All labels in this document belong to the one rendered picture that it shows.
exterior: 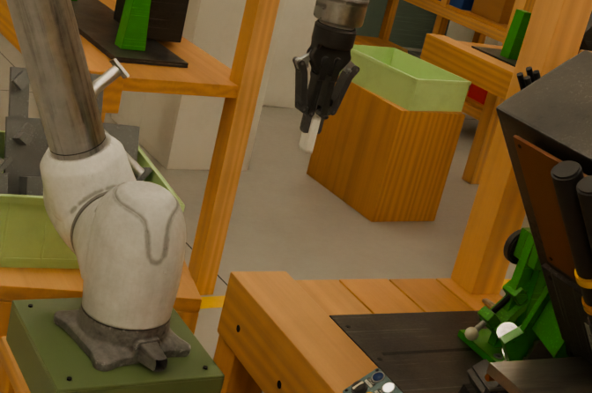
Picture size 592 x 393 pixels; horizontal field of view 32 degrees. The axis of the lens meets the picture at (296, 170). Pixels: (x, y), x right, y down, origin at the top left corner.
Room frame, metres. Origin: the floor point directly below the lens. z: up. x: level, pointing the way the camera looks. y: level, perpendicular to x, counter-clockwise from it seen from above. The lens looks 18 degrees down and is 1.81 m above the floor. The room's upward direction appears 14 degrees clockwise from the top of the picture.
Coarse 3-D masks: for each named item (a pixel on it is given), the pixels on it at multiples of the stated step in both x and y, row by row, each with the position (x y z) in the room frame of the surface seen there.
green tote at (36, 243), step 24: (0, 144) 2.37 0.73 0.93; (0, 216) 1.99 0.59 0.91; (24, 216) 2.01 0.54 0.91; (0, 240) 1.99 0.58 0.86; (24, 240) 2.02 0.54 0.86; (48, 240) 2.04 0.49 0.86; (0, 264) 2.00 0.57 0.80; (24, 264) 2.02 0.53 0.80; (48, 264) 2.05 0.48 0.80; (72, 264) 2.07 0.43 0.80
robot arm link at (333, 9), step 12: (324, 0) 1.74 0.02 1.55; (336, 0) 1.73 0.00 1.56; (348, 0) 1.73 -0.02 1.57; (360, 0) 1.74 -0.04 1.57; (324, 12) 1.74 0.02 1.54; (336, 12) 1.73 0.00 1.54; (348, 12) 1.73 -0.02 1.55; (360, 12) 1.75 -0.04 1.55; (324, 24) 1.75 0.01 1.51; (336, 24) 1.73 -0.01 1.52; (348, 24) 1.74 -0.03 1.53; (360, 24) 1.76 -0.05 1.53
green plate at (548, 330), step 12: (540, 300) 1.59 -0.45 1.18; (540, 312) 1.60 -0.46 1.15; (552, 312) 1.58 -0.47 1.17; (528, 324) 1.60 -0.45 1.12; (540, 324) 1.60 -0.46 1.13; (552, 324) 1.57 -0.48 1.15; (528, 336) 1.62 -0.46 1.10; (540, 336) 1.59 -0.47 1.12; (552, 336) 1.57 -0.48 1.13; (552, 348) 1.56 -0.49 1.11; (564, 348) 1.55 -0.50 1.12
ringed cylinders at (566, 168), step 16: (560, 176) 1.24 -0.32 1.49; (576, 176) 1.23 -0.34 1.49; (560, 192) 1.24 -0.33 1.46; (576, 192) 1.24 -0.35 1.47; (560, 208) 1.26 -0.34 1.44; (576, 208) 1.25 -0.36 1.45; (576, 224) 1.26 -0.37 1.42; (576, 240) 1.27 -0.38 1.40; (576, 256) 1.28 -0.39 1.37; (576, 272) 1.31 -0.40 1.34
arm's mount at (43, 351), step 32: (32, 320) 1.56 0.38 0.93; (32, 352) 1.49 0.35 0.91; (64, 352) 1.48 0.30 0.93; (192, 352) 1.57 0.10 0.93; (32, 384) 1.47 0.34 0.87; (64, 384) 1.39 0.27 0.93; (96, 384) 1.41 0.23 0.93; (128, 384) 1.43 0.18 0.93; (160, 384) 1.46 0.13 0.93; (192, 384) 1.49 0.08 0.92
